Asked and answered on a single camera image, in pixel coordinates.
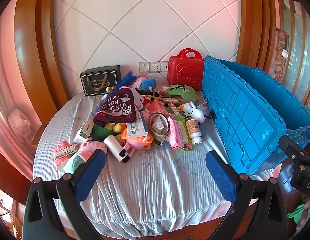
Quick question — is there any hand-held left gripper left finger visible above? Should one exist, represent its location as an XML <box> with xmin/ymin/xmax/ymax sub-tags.
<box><xmin>22</xmin><ymin>149</ymin><xmax>106</xmax><ymax>240</ymax></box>

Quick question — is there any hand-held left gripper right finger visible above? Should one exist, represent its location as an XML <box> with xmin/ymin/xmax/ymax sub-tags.
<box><xmin>205</xmin><ymin>151</ymin><xmax>288</xmax><ymax>240</ymax></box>

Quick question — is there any white pill bottle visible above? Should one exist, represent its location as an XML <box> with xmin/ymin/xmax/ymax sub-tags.
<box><xmin>185</xmin><ymin>119</ymin><xmax>202</xmax><ymax>145</ymax></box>

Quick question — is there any pink pig plush orange dress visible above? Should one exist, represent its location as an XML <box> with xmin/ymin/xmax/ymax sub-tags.
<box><xmin>120</xmin><ymin>127</ymin><xmax>155</xmax><ymax>163</ymax></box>

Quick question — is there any pink wipes pack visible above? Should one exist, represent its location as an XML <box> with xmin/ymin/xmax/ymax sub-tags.
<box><xmin>167</xmin><ymin>115</ymin><xmax>194</xmax><ymax>150</ymax></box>

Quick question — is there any blue plastic crate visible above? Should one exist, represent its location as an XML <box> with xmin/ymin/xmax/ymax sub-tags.
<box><xmin>202</xmin><ymin>55</ymin><xmax>310</xmax><ymax>176</ymax></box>

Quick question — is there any round wooden desktop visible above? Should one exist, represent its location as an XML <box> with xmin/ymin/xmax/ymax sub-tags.
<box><xmin>55</xmin><ymin>155</ymin><xmax>305</xmax><ymax>240</ymax></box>

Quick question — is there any person's right hand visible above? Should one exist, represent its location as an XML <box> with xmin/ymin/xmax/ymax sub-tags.
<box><xmin>296</xmin><ymin>197</ymin><xmax>310</xmax><ymax>233</ymax></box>

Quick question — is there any pink and green plush toy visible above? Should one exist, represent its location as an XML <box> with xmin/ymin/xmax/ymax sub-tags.
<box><xmin>64</xmin><ymin>137</ymin><xmax>108</xmax><ymax>174</ymax></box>

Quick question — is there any green cloth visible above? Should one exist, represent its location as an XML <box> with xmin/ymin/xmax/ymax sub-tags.
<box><xmin>287</xmin><ymin>204</ymin><xmax>305</xmax><ymax>227</ymax></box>

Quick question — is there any white pink medicine box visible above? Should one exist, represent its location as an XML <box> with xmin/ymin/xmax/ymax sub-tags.
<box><xmin>54</xmin><ymin>145</ymin><xmax>78</xmax><ymax>159</ymax></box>

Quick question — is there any white paper roll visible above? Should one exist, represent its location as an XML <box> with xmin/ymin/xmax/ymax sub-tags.
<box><xmin>103</xmin><ymin>134</ymin><xmax>125</xmax><ymax>162</ymax></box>

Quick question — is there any yellow green plush duck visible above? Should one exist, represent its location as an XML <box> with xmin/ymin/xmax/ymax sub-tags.
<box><xmin>91</xmin><ymin>122</ymin><xmax>127</xmax><ymax>140</ymax></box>

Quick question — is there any white blue medicine box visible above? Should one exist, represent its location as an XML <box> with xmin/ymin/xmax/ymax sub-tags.
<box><xmin>126</xmin><ymin>122</ymin><xmax>149</xmax><ymax>139</ymax></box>

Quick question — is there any white rabbit toy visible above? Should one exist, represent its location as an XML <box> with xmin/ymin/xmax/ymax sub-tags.
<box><xmin>183</xmin><ymin>101</ymin><xmax>211</xmax><ymax>123</ymax></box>

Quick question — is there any dark red knitted cloth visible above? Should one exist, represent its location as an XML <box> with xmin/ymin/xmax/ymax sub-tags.
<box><xmin>93</xmin><ymin>87</ymin><xmax>137</xmax><ymax>128</ymax></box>

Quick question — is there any roll of tape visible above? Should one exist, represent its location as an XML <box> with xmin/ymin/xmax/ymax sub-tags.
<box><xmin>148</xmin><ymin>113</ymin><xmax>171</xmax><ymax>145</ymax></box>

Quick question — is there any brown patterned cushion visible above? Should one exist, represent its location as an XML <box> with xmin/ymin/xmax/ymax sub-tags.
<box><xmin>274</xmin><ymin>29</ymin><xmax>290</xmax><ymax>80</ymax></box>

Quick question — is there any clear plastic bag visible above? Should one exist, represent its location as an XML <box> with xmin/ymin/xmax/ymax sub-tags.
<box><xmin>8</xmin><ymin>109</ymin><xmax>32</xmax><ymax>140</ymax></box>

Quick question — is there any heap of small packets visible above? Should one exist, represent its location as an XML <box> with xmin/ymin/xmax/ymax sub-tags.
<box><xmin>145</xmin><ymin>86</ymin><xmax>210</xmax><ymax>117</ymax></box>

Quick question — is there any floral sheer curtain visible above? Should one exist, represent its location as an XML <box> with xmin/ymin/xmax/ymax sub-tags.
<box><xmin>277</xmin><ymin>0</ymin><xmax>310</xmax><ymax>105</ymax></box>

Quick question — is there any blue feather duster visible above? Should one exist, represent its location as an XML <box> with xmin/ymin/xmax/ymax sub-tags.
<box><xmin>112</xmin><ymin>70</ymin><xmax>135</xmax><ymax>93</ymax></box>

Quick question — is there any small pink plush toy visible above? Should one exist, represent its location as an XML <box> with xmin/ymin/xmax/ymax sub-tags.
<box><xmin>131</xmin><ymin>74</ymin><xmax>148</xmax><ymax>88</ymax></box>

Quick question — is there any blue plush toy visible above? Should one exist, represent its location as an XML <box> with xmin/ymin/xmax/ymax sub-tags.
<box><xmin>140</xmin><ymin>78</ymin><xmax>159</xmax><ymax>93</ymax></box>

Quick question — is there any red small suitcase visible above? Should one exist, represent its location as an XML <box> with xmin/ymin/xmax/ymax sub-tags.
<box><xmin>167</xmin><ymin>48</ymin><xmax>205</xmax><ymax>91</ymax></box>

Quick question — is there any pink curtain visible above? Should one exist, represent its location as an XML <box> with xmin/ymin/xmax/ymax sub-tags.
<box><xmin>0</xmin><ymin>5</ymin><xmax>35</xmax><ymax>155</ymax></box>

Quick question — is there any curved wooden wall frame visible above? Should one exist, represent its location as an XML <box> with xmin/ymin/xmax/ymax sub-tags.
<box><xmin>14</xmin><ymin>0</ymin><xmax>70</xmax><ymax>140</ymax></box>
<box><xmin>236</xmin><ymin>0</ymin><xmax>278</xmax><ymax>68</ymax></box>

